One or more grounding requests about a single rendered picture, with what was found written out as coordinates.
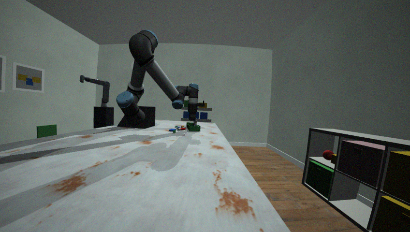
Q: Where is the green three-compartment bin rack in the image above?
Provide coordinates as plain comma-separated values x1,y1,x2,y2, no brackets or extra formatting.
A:
186,122,201,131

